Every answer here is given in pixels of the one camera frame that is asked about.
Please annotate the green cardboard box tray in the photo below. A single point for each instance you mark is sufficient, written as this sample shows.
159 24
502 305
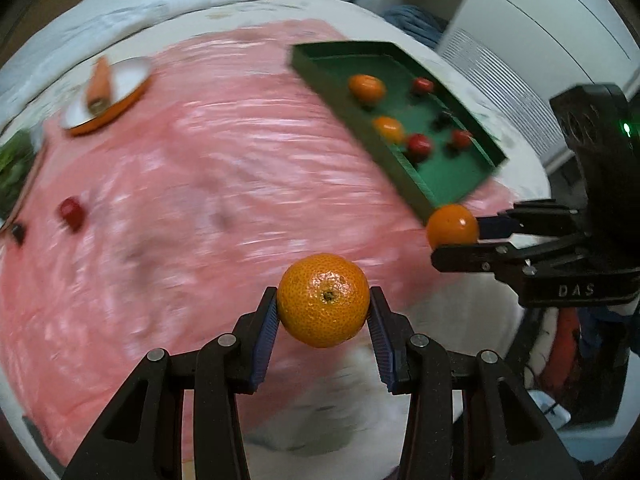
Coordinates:
440 175

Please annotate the orange mandarin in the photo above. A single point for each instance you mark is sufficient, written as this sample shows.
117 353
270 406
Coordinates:
324 300
450 225
389 129
367 87

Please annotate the blue towel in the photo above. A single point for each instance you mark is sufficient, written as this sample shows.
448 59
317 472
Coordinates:
415 20

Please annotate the white wardrobe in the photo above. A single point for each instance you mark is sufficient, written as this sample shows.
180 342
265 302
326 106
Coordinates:
525 35

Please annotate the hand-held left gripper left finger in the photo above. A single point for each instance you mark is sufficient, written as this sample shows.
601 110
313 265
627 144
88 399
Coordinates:
265 330

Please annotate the dark purple plum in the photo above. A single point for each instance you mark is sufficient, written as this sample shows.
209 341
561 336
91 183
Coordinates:
442 119
17 232

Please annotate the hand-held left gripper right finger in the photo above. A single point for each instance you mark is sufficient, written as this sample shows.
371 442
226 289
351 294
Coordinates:
382 345

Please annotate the white duvet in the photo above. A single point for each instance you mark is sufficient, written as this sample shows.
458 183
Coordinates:
100 20

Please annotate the green leafy vegetable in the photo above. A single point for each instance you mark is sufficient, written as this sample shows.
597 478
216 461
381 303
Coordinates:
12 170

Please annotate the small red apple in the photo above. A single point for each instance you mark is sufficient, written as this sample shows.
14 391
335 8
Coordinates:
72 212
422 85
419 145
461 138

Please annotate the orange enamel plate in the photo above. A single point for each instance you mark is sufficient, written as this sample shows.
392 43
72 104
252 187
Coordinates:
125 80

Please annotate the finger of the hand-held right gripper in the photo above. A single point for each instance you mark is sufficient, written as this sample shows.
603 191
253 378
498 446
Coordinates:
480 257
530 217

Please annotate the carrot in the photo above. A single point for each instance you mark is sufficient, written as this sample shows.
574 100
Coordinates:
97 85

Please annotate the pink plastic sheet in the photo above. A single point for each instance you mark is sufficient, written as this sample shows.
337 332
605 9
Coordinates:
200 185

